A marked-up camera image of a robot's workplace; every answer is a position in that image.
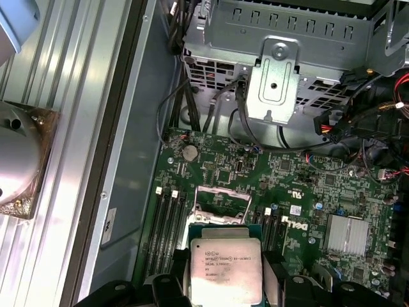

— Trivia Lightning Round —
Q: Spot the perforated metal disk bay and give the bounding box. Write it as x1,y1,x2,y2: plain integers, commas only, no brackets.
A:
181,0,380,100

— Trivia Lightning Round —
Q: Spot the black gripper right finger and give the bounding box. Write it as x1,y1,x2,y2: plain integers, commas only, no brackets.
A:
261,251,396,307

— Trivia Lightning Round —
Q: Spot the green motherboard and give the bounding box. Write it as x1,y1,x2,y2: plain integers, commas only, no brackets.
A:
131,127,409,307

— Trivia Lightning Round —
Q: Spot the silver coin battery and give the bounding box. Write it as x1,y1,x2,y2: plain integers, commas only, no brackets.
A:
181,144,199,162

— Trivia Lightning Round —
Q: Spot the black RAM slot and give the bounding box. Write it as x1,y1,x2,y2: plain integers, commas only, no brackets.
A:
262,207,272,253
143,188,164,279
254,209,263,253
270,212,281,253
152,191,173,276
161,191,180,273
171,194,189,253

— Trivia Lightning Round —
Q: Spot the silver embossed metal bracket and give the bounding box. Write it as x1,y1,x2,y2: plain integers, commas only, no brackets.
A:
246,35,302,125

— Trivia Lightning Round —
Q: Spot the silver finned heatsink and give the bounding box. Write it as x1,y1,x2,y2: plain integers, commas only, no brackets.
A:
323,214,371,257

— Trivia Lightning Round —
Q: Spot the flat black data wire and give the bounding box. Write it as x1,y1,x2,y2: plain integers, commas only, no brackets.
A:
227,78,336,151

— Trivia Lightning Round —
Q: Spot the thin black fan wire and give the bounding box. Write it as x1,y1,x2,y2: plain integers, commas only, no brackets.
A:
155,79,192,137

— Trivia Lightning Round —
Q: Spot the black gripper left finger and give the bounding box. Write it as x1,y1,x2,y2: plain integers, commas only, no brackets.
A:
73,248,194,307

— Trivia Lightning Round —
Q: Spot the black PC case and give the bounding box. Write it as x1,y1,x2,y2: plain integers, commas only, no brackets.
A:
59,0,409,307

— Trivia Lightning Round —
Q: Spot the metal socket cover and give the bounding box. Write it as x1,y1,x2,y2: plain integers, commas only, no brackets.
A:
191,185,252,225

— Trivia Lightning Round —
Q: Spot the brown square base plate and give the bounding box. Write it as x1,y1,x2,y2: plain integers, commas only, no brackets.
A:
0,100,62,221

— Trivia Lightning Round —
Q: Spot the white case sticker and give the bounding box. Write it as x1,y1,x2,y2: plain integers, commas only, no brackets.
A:
100,207,118,249

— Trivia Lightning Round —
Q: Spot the green RAM stick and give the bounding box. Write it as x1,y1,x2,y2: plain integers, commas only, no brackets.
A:
279,214,289,255

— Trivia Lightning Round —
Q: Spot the black power connector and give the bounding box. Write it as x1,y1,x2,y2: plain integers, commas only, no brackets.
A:
313,107,354,145

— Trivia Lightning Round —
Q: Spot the silver green CPU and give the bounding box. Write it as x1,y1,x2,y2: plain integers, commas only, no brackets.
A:
187,223,264,304

